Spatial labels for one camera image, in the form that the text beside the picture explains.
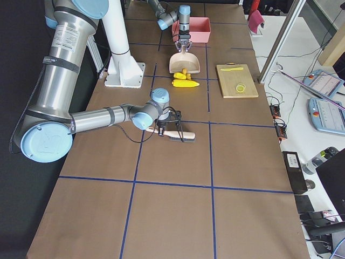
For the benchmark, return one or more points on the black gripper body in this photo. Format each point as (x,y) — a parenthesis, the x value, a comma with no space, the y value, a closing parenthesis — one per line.
(184,34)
(162,123)

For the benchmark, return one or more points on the beige plastic dustpan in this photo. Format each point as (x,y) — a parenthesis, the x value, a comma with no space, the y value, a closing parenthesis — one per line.
(184,60)

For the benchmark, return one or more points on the brown toy ginger root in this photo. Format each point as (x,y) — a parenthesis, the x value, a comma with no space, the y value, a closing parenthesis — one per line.
(186,75)

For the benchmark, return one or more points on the wooden hand brush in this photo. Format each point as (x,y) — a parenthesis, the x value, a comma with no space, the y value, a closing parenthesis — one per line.
(174,135)

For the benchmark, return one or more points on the yellow toy corn cob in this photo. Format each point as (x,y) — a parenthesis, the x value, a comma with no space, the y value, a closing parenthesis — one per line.
(184,83)

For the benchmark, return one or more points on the yellow toy lemon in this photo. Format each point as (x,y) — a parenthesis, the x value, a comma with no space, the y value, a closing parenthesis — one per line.
(180,76)

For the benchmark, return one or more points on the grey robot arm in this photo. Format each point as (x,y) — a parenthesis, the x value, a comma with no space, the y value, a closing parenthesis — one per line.
(44,132)
(165,19)

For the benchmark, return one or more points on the pink plastic bin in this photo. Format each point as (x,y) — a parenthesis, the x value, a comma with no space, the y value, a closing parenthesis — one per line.
(200,29)

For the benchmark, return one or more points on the yellow-green plastic knife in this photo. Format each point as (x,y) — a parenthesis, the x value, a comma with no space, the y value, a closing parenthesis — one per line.
(232,69)

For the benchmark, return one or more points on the bamboo cutting board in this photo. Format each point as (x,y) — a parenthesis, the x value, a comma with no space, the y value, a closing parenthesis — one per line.
(228,81)

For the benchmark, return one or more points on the lemon slice front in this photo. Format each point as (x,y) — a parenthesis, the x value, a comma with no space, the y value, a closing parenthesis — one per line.
(240,88)

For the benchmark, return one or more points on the magenta cloth on stand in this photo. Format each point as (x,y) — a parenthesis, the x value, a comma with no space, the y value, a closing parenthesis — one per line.
(255,20)

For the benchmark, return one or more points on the orange black electronics module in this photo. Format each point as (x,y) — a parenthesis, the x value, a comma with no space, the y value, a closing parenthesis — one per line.
(275,111)

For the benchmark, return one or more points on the black box with label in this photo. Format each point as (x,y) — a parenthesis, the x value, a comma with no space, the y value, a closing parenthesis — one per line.
(294,172)

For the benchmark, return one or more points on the far blue teach pendant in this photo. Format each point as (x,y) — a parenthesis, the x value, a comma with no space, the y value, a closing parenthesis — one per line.
(325,83)

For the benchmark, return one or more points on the blue teach pendant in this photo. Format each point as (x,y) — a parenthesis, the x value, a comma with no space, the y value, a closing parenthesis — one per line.
(325,116)
(325,83)

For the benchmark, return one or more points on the near blue teach pendant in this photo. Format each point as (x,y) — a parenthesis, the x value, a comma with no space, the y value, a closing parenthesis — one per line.
(325,116)

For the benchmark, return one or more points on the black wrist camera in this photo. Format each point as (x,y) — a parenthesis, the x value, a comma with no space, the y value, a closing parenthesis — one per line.
(177,119)

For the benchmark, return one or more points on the white pillar mount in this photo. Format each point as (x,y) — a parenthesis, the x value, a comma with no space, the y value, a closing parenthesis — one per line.
(123,71)

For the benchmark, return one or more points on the aluminium frame post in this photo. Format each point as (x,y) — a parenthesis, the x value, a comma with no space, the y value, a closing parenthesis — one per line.
(288,23)

